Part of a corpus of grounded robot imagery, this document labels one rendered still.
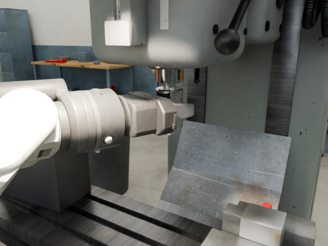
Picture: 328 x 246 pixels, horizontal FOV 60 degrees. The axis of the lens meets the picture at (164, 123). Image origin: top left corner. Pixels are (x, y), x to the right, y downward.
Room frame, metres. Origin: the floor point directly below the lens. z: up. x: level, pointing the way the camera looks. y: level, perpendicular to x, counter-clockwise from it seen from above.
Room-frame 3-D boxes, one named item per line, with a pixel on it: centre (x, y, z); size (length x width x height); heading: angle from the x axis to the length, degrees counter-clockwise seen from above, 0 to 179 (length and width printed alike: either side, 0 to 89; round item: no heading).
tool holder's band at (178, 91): (0.48, -0.01, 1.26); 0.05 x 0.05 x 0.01
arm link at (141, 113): (0.42, 0.06, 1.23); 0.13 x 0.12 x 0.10; 36
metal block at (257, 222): (0.39, -0.16, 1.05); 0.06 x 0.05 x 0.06; 60
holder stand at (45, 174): (0.70, 0.33, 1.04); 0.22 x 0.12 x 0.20; 66
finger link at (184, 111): (0.45, -0.03, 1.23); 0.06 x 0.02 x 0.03; 126
